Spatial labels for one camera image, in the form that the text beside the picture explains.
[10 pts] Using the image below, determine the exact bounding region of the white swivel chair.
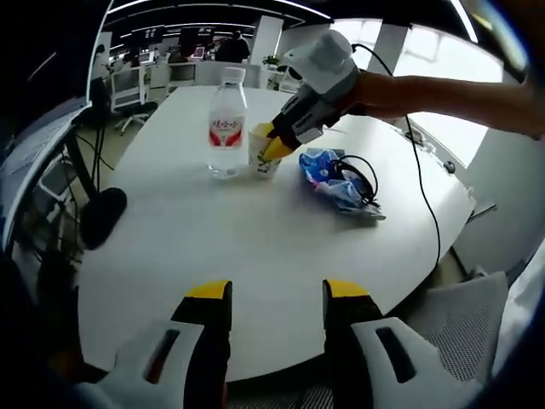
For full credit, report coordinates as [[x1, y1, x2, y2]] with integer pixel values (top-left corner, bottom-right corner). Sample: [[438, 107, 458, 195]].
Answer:
[[110, 66, 159, 136]]

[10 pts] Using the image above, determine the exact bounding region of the black office chair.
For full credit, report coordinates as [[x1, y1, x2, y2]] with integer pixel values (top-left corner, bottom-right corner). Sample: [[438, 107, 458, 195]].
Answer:
[[79, 186, 129, 251]]

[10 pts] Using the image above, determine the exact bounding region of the white side desk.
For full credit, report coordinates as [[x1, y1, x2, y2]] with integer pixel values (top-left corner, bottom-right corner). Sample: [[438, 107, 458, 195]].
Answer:
[[0, 95, 94, 244]]

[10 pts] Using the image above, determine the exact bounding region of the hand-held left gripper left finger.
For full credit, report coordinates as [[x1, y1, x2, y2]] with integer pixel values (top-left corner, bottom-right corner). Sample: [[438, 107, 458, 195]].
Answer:
[[78, 279, 234, 409]]

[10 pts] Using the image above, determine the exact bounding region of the white paper cup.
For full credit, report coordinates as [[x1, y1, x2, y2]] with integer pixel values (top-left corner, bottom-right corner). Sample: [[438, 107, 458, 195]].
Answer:
[[248, 123, 283, 181]]

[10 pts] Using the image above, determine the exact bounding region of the white mesh office chair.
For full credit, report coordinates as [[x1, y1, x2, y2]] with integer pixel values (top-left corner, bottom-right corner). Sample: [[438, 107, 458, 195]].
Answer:
[[406, 271, 511, 387]]

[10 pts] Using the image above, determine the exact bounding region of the white table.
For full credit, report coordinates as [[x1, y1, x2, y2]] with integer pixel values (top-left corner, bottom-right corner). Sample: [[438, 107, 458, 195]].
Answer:
[[78, 84, 477, 383]]

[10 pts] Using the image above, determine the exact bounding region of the blue mouse pad packet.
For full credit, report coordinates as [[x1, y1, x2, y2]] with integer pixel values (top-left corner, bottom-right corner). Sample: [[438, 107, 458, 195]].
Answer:
[[317, 176, 387, 223]]

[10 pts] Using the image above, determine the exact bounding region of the person's light clothing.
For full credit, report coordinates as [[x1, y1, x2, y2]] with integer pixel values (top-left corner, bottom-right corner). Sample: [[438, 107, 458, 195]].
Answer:
[[491, 251, 545, 380]]

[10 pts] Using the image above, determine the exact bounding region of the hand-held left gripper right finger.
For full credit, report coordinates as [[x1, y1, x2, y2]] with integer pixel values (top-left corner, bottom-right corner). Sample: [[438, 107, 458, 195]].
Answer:
[[322, 279, 469, 409]]

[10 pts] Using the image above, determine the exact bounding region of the clear water bottle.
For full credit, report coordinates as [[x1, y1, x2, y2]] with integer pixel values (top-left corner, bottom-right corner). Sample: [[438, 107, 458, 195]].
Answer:
[[207, 66, 250, 181]]

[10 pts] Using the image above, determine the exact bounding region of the blue tissue packet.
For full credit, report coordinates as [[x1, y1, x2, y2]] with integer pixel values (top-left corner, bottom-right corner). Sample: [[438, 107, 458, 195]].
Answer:
[[298, 147, 347, 188]]

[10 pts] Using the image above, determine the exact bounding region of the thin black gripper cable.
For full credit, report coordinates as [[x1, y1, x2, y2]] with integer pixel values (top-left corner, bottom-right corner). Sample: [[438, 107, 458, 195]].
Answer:
[[350, 42, 443, 268]]

